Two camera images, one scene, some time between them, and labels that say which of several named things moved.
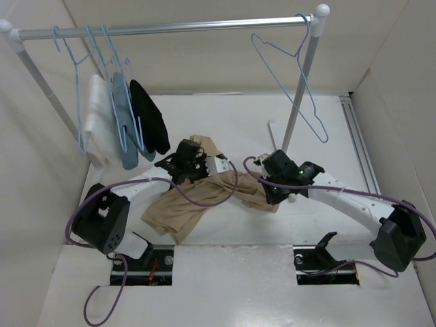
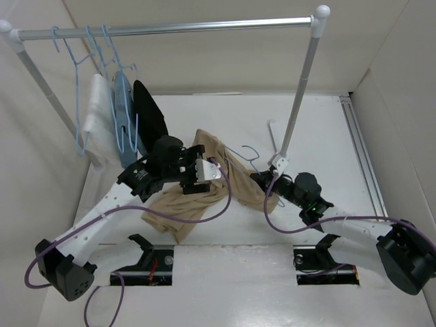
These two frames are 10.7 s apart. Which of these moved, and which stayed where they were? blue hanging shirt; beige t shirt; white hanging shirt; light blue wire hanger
Moved: light blue wire hanger; beige t shirt
Stayed: blue hanging shirt; white hanging shirt
